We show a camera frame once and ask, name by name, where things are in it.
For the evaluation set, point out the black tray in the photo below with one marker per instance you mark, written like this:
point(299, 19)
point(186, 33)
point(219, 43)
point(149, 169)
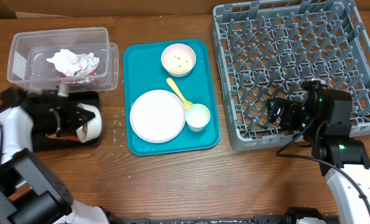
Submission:
point(42, 142)

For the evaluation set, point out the yellow plastic spoon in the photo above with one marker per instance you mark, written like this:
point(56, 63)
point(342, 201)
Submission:
point(175, 88)

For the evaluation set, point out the white napkin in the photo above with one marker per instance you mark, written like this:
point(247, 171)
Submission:
point(74, 65)

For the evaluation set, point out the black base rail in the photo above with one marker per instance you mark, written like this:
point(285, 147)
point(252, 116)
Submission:
point(219, 220)

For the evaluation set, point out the white bowl with brown food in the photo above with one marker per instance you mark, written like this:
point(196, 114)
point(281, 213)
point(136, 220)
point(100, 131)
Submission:
point(92, 129)

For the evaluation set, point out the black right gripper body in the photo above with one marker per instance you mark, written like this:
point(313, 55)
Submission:
point(293, 120)

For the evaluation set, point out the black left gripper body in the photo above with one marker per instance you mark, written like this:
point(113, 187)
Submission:
point(48, 122)

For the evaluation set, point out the red snack wrapper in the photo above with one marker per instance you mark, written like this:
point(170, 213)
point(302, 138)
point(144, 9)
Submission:
point(69, 80)

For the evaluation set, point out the clear plastic bin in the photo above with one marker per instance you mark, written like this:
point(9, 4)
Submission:
point(28, 68)

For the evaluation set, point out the pink bowl with rice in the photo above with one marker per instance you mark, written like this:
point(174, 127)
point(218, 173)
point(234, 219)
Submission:
point(178, 59)

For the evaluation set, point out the grey dish rack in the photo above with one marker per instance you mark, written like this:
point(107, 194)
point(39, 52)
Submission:
point(266, 49)

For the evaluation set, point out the large white plate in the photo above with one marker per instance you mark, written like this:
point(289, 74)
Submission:
point(157, 116)

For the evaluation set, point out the white mint cup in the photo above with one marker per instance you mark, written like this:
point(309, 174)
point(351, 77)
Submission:
point(197, 117)

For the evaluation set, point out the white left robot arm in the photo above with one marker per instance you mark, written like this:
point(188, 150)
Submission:
point(29, 191)

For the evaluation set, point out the teal plastic tray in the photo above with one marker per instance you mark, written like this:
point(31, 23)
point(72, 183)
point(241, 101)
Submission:
point(143, 71)

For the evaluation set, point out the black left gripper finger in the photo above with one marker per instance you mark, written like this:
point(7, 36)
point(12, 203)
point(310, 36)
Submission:
point(69, 127)
point(79, 115)

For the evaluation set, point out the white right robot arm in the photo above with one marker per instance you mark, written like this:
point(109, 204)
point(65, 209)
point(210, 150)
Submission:
point(322, 119)

